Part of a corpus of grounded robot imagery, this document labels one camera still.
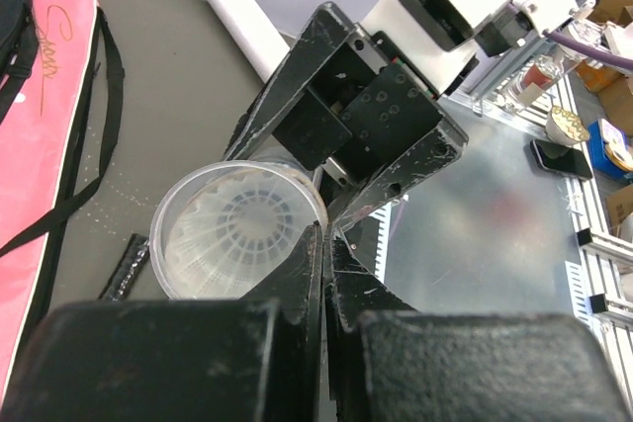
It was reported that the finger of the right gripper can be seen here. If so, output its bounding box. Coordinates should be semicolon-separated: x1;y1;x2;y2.
223;2;355;160
328;125;469;230

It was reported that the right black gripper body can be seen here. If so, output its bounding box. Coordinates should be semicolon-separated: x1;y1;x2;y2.
273;31;443;183

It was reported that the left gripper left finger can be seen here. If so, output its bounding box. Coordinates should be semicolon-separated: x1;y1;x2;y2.
1;224;323;421

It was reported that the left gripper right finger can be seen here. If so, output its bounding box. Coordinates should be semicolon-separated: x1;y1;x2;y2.
323;238;632;421

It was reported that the white shuttlecock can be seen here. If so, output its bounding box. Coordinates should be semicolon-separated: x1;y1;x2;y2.
163;172;317;299

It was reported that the white shuttlecock tube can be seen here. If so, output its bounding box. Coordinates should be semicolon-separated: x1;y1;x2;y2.
149;145;328;299
207;0;290;82

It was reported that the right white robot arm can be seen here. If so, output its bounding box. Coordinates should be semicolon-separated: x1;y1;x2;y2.
225;0;561;228

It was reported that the black badminton racket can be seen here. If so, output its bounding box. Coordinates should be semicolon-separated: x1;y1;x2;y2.
98;233;149;302

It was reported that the patterned paper cup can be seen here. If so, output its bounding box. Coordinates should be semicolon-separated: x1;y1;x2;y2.
545;106;589;147

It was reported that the black smartphone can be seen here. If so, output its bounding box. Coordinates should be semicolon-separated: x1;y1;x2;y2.
529;139;593;181

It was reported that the pink racket bag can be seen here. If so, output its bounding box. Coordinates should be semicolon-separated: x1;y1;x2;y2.
1;0;125;381

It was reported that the black Crossway racket bag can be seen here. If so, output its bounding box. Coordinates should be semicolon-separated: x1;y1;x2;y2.
1;0;39;121

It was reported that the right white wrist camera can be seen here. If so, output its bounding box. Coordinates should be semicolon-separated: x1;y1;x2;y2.
476;0;579;57

